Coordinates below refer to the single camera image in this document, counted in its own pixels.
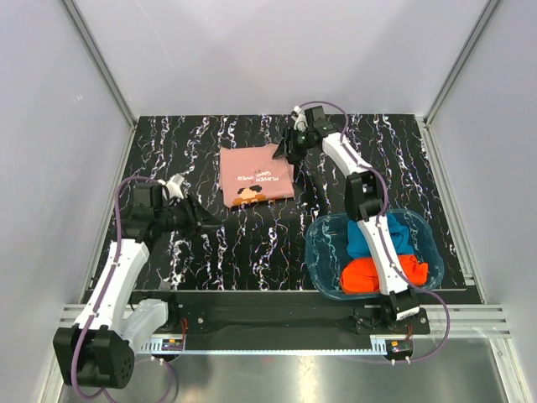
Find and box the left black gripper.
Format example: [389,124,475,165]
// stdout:
[155,192,223,239]

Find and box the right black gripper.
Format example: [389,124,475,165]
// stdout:
[272,127,312,164]

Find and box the pink t shirt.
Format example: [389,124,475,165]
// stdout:
[219,144,295,208]

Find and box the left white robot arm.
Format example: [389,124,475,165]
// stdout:
[53,174,221,392]

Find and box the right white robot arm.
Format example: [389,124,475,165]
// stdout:
[273,101,420,333]

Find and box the blue transparent plastic bin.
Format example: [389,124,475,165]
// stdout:
[305,209,445,301]

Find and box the blue t shirt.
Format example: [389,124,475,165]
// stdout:
[347,212,414,259]

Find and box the left small control board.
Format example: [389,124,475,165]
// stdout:
[162,338,184,351]

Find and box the small control board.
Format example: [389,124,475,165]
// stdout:
[389,339,414,355]
[162,338,184,351]

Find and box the orange t shirt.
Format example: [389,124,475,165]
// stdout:
[340,254,429,294]

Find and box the right small control board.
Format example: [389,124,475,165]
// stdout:
[389,339,414,355]

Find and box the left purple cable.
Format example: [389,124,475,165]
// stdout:
[71,175,181,402]

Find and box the purple cable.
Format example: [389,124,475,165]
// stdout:
[71,175,181,402]
[297,99,453,363]

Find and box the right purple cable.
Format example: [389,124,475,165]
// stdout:
[297,99,453,363]

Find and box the left aluminium corner post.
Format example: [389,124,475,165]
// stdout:
[62,0,139,127]

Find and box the aluminium corner post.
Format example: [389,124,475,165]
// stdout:
[62,0,139,127]
[423,0,504,127]

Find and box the aluminium frame rail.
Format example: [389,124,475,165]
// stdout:
[54,304,513,339]

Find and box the right aluminium corner post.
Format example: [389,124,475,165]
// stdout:
[423,0,504,127]

